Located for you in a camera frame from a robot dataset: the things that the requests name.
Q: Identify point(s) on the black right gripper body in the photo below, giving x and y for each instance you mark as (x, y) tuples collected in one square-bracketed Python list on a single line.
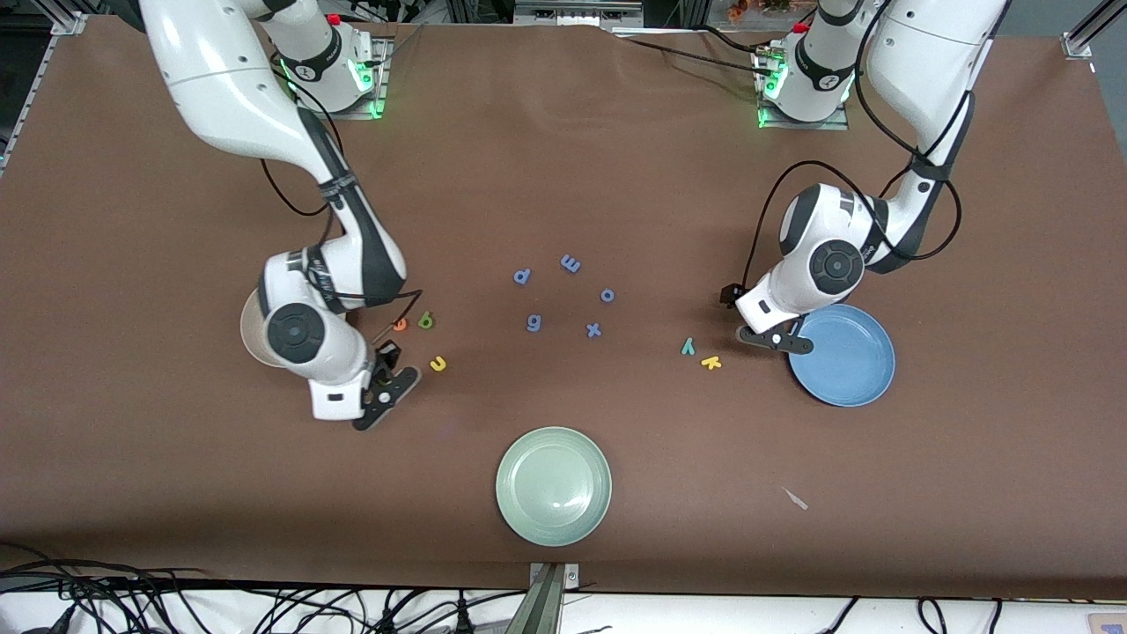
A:
[(388, 356)]

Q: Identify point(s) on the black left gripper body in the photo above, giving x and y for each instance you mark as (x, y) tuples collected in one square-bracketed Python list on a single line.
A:
[(730, 296)]

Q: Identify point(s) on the green letter b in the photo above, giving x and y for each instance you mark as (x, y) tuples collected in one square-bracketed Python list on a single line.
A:
[(426, 321)]

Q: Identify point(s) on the teal letter y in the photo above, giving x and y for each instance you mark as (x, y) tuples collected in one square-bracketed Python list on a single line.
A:
[(688, 345)]

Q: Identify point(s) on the yellow letter k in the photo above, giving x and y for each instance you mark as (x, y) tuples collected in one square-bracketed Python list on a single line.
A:
[(710, 362)]

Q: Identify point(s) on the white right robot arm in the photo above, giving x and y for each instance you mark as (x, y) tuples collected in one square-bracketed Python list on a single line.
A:
[(220, 79)]

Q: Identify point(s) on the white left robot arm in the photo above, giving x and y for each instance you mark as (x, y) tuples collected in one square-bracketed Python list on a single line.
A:
[(924, 53)]

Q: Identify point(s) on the blue plate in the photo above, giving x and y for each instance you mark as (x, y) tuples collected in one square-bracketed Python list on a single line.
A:
[(845, 361)]

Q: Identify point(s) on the beige brown plate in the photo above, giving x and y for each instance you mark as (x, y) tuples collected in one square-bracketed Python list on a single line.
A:
[(249, 330)]

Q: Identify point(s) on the blue letter p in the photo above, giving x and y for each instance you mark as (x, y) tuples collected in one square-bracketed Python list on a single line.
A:
[(522, 276)]

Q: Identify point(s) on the blue letter m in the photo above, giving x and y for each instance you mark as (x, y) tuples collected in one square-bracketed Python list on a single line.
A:
[(570, 263)]

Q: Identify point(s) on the pale green plate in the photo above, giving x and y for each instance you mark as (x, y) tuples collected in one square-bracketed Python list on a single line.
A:
[(553, 486)]

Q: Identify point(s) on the small white paper scrap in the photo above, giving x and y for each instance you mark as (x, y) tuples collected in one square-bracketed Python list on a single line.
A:
[(795, 498)]

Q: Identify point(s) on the orange object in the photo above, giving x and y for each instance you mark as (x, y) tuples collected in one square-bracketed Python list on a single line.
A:
[(738, 9)]

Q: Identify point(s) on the grey power strip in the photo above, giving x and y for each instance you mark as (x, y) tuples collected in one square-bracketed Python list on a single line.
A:
[(577, 12)]

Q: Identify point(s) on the aluminium corner profile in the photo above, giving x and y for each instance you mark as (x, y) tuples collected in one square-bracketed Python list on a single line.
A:
[(1079, 40), (69, 24)]

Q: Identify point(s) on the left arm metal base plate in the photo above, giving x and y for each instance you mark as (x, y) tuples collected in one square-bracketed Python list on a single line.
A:
[(806, 125)]

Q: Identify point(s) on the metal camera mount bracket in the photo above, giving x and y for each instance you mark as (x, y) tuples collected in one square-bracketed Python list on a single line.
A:
[(546, 599)]

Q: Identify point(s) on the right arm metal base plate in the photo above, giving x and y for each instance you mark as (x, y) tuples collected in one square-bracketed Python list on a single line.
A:
[(379, 79)]

